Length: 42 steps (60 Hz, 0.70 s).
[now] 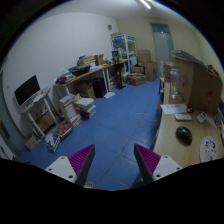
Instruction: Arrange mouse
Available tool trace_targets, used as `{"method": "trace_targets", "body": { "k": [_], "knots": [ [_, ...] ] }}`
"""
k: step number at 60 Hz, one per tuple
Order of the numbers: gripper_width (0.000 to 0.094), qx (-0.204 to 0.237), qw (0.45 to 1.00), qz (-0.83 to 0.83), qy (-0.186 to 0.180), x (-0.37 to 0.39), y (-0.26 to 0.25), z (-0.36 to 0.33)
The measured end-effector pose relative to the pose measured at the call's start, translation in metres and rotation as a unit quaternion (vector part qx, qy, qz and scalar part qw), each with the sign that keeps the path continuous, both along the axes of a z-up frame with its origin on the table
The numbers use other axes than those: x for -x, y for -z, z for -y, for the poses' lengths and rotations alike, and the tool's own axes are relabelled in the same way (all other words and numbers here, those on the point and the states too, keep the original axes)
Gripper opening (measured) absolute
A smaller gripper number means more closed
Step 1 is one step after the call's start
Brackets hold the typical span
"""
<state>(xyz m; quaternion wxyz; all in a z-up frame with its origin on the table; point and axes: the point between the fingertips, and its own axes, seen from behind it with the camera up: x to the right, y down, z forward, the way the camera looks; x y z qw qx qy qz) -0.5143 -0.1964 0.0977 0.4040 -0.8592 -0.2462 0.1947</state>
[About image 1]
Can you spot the black stool stand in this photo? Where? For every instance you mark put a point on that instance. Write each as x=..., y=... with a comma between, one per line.
x=118, y=73

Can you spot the stack of books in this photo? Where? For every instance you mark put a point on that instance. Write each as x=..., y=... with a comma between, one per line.
x=69, y=110
x=86, y=108

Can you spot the round white mouse pad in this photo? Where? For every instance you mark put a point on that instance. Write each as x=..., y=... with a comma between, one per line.
x=208, y=149

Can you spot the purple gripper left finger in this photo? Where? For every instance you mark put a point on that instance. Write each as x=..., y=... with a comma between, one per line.
x=74, y=168

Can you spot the open cardboard box on floor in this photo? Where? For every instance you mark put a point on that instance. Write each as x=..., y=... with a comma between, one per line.
x=135, y=79

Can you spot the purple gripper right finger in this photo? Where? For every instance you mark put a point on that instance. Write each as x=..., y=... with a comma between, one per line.
x=152, y=166

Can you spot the wooden top white desk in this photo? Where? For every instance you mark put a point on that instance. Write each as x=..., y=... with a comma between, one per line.
x=103, y=70

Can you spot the black computer mouse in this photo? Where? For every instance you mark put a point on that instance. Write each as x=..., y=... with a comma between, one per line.
x=184, y=135

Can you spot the small white device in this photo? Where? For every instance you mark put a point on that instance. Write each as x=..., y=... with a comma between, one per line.
x=201, y=117

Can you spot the clear plastic jar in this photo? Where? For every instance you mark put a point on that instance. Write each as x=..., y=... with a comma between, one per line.
x=174, y=82

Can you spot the white shelf rack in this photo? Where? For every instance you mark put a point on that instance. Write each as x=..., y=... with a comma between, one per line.
x=39, y=112

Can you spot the large brown cardboard box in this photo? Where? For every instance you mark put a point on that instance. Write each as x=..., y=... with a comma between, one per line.
x=200, y=88

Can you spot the black computer monitor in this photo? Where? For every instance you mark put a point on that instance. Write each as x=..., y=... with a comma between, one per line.
x=26, y=90

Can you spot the stacked cardboard boxes by door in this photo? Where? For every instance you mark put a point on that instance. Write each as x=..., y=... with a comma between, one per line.
x=145, y=65

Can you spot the grey door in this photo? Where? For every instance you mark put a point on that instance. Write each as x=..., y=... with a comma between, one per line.
x=163, y=44

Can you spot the white metal shelving unit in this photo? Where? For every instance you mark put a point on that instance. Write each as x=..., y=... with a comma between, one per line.
x=125, y=45

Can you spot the small white flat box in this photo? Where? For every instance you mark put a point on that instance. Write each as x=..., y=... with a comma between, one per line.
x=183, y=117

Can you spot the white sheet of paper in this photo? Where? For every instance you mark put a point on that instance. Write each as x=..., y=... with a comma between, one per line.
x=174, y=108

